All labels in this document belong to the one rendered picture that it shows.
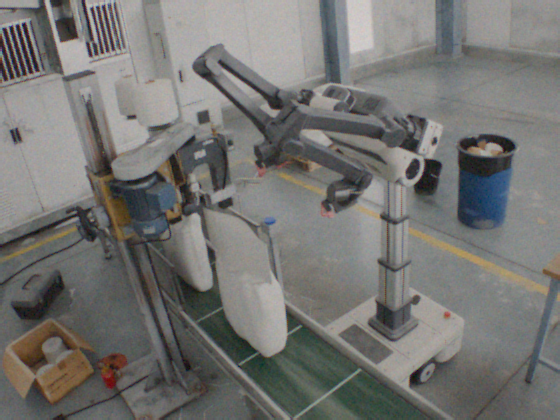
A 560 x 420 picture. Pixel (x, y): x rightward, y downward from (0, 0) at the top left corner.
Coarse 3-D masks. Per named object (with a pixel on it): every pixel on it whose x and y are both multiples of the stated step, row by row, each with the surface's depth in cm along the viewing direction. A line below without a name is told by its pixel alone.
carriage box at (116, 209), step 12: (168, 168) 206; (96, 180) 190; (108, 180) 191; (108, 192) 192; (108, 204) 193; (120, 204) 197; (108, 216) 199; (120, 216) 199; (168, 216) 214; (108, 228) 211; (120, 228) 200; (120, 240) 202
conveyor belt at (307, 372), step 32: (192, 288) 274; (192, 320) 262; (224, 320) 246; (288, 320) 241; (256, 352) 223; (288, 352) 220; (320, 352) 218; (256, 384) 216; (288, 384) 203; (320, 384) 201; (352, 384) 198; (320, 416) 186; (352, 416) 184; (384, 416) 181; (416, 416) 179
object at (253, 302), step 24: (216, 216) 214; (216, 240) 215; (240, 240) 193; (216, 264) 221; (240, 264) 201; (264, 264) 191; (240, 288) 206; (264, 288) 201; (240, 312) 215; (264, 312) 203; (240, 336) 232; (264, 336) 210
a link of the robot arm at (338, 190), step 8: (368, 176) 152; (336, 184) 154; (344, 184) 155; (352, 184) 155; (360, 184) 154; (368, 184) 154; (328, 192) 157; (336, 192) 154; (344, 192) 155; (336, 200) 155
